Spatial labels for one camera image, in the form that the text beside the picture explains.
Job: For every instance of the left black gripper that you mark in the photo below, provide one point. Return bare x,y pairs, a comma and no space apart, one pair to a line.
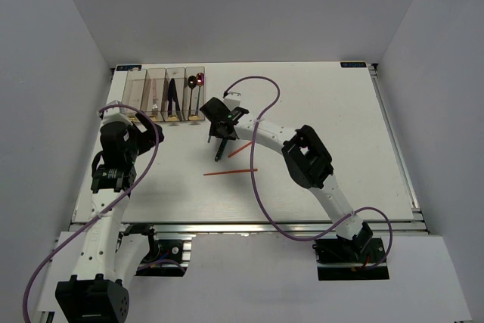
147,137

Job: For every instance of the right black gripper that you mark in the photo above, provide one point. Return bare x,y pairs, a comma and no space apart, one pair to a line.
213,131

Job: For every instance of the pink handled fork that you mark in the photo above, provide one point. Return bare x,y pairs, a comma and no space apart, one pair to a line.
154,107

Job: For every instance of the iridescent red spoon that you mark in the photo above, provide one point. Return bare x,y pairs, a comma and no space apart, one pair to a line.
200,83

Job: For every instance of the black spoon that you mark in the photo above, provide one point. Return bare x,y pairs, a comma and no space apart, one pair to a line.
192,83

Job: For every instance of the black plastic knife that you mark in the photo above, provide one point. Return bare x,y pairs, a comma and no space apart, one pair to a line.
175,99

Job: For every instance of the dark blue plastic knife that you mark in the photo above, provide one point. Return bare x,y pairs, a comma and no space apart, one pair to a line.
171,97

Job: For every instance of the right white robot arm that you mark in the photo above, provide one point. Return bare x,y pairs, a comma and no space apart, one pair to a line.
308,162

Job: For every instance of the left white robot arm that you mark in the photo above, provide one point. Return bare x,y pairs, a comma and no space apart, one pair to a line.
98,288

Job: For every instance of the orange chopstick upper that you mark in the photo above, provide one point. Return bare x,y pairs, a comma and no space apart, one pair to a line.
239,149

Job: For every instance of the orange chopstick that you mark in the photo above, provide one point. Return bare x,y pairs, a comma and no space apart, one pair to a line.
239,149
229,172

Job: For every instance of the clear container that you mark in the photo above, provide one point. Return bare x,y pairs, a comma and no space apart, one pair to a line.
134,88
159,75
193,116
178,73

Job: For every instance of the orange chopstick lower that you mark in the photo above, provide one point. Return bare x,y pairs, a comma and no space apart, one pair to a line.
229,172

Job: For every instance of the silver fork dark handle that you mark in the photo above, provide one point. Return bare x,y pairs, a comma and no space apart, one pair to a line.
221,149

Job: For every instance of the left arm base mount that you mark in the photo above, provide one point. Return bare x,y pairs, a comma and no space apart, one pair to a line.
168,254

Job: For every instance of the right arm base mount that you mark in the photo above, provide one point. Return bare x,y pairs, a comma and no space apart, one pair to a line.
335,263

